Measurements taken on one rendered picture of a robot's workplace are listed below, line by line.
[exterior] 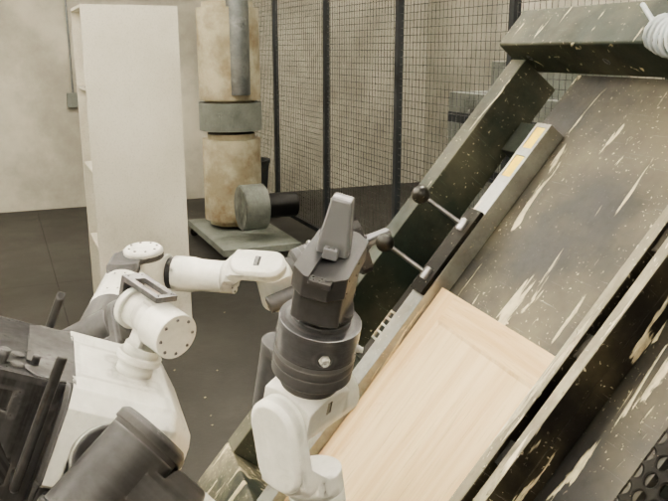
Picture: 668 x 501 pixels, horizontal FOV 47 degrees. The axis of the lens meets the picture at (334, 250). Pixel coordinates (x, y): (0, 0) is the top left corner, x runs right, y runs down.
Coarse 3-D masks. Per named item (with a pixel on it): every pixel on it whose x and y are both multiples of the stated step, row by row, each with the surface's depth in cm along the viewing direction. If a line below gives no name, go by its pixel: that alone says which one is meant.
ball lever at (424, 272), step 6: (384, 234) 154; (378, 240) 153; (384, 240) 153; (390, 240) 153; (378, 246) 153; (384, 246) 153; (390, 246) 153; (396, 252) 154; (402, 252) 154; (408, 258) 153; (414, 264) 153; (420, 270) 153; (426, 270) 152; (420, 276) 153; (426, 276) 152
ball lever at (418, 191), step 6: (420, 186) 153; (414, 192) 153; (420, 192) 153; (426, 192) 153; (414, 198) 154; (420, 198) 153; (426, 198) 153; (432, 204) 154; (438, 210) 154; (444, 210) 154; (450, 216) 153; (456, 222) 153; (462, 222) 153; (468, 222) 152; (456, 228) 153; (462, 228) 152
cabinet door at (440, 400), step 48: (432, 336) 146; (480, 336) 134; (384, 384) 148; (432, 384) 137; (480, 384) 128; (528, 384) 119; (336, 432) 151; (384, 432) 140; (432, 432) 130; (480, 432) 121; (384, 480) 132; (432, 480) 123
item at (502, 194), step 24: (552, 144) 153; (504, 168) 156; (528, 168) 152; (504, 192) 152; (504, 216) 153; (480, 240) 153; (456, 264) 152; (432, 288) 152; (408, 312) 152; (384, 336) 154; (384, 360) 152; (360, 384) 151
